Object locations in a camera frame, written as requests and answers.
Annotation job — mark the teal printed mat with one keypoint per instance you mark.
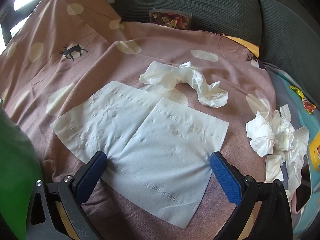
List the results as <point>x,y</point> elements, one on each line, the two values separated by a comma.
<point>282,85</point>

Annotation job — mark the dark green sofa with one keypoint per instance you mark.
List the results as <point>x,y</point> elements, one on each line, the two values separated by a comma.
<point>200,0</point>

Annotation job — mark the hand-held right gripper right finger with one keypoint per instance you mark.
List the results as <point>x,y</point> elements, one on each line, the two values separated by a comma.
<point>225,177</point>

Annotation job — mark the long crumpled white tissue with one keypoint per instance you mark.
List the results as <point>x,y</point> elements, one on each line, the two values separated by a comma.
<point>162,75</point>

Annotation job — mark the colourful candy wrapper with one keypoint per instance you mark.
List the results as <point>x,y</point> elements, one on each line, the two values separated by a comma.
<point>308,106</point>

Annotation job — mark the window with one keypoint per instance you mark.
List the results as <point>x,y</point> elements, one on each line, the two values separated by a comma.
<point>27,0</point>

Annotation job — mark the green plastic bowl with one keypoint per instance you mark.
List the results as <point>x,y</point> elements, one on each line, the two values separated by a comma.
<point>17,167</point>

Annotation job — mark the pink-edged dark phone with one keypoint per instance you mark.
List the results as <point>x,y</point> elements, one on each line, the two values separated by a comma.
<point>302,200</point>

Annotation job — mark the clear box of dried petals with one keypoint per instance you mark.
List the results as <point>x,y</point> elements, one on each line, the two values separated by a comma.
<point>170,18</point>

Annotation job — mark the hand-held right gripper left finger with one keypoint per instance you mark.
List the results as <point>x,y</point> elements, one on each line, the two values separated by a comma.
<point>91,177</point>

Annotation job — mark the pink dotted deer blanket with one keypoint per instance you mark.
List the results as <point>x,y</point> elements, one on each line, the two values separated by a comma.
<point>175,45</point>

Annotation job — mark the yellow cloth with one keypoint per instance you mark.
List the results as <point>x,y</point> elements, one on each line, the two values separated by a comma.
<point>247,46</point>

